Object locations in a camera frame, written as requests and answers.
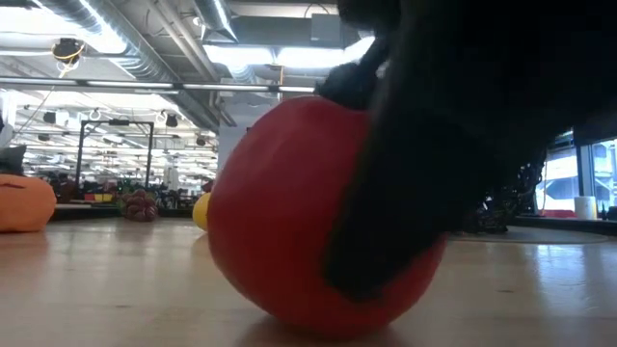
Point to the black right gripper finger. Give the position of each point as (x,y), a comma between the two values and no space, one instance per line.
(349,87)
(400,207)

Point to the red tomato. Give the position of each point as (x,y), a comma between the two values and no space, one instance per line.
(270,217)

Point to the yellow lemon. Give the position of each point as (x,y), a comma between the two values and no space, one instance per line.
(200,212)

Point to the orange mango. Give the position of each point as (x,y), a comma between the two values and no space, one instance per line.
(24,205)

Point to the grey round mat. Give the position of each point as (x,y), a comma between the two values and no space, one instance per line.
(530,235)

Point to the red background object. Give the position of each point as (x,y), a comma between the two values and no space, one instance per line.
(208,186)

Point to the white paper roll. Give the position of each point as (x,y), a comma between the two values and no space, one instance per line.
(585,208)

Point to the red grape bunch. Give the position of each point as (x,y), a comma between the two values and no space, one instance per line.
(140,206)

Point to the dark grey monitor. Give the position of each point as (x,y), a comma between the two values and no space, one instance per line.
(10,161)

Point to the silver overhead frame bar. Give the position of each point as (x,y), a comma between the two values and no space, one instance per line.
(144,84)

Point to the black background rig frame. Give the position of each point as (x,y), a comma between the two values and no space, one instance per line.
(115,122)

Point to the black overhead camera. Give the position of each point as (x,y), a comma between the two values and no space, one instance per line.
(67,49)

